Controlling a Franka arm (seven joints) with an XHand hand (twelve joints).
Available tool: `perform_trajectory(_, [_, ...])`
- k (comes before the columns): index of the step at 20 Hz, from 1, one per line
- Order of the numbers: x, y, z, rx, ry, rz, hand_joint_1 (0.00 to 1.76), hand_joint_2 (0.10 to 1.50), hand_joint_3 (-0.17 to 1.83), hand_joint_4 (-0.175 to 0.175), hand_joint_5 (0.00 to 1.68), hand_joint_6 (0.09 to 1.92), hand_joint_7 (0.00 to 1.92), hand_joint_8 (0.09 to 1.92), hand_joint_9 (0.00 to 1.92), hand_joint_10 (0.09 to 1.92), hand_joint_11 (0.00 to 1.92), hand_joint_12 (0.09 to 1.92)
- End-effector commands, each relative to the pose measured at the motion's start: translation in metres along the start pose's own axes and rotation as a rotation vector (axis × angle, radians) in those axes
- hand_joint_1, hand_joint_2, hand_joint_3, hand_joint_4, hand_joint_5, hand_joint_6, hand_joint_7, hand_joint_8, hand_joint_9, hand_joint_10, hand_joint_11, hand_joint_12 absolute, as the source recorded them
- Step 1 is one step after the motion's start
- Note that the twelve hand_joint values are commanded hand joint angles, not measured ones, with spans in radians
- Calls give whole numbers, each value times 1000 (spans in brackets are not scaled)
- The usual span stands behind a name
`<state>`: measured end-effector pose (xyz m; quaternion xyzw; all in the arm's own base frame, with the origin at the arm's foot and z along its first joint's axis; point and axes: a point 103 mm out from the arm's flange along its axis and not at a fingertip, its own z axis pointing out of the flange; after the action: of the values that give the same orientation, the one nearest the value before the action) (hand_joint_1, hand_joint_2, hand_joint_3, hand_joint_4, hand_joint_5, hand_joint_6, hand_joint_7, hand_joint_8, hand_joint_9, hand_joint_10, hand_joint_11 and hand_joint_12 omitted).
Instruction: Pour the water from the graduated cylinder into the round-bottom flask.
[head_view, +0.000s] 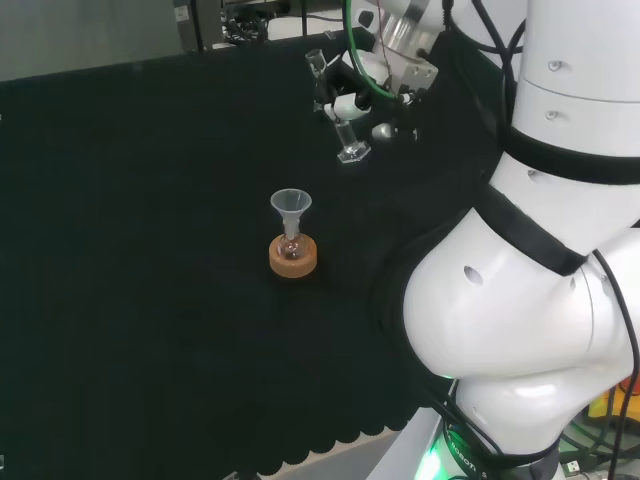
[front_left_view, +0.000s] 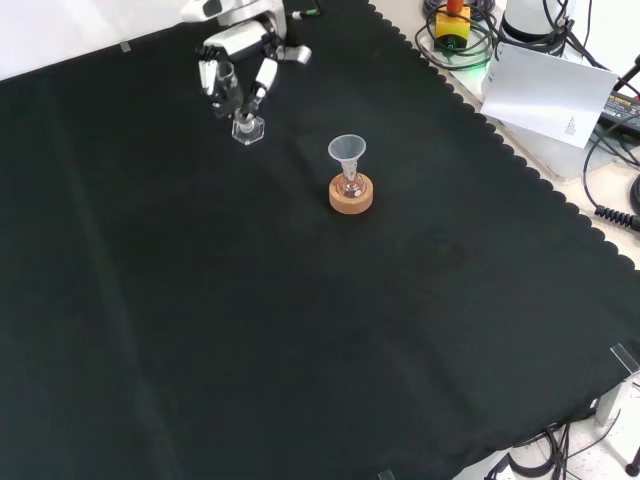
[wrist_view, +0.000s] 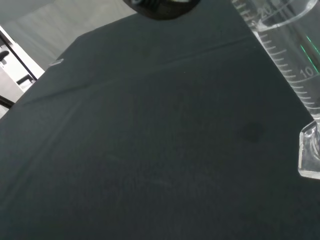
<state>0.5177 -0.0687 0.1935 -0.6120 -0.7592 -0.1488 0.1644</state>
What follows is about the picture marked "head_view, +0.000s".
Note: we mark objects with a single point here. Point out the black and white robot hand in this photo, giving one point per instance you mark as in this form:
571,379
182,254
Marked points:
410,75

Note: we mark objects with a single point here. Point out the clear glass graduated cylinder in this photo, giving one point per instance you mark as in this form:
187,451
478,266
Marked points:
346,137

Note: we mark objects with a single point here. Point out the small glass round-bottom flask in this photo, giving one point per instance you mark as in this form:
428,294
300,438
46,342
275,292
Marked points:
291,247

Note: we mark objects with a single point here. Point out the clear plastic funnel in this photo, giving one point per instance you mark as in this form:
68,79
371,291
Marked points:
291,201

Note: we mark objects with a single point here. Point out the black bench cloth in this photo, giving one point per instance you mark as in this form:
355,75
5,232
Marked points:
150,250

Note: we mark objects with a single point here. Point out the yellow emergency stop button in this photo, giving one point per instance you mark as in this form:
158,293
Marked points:
600,402

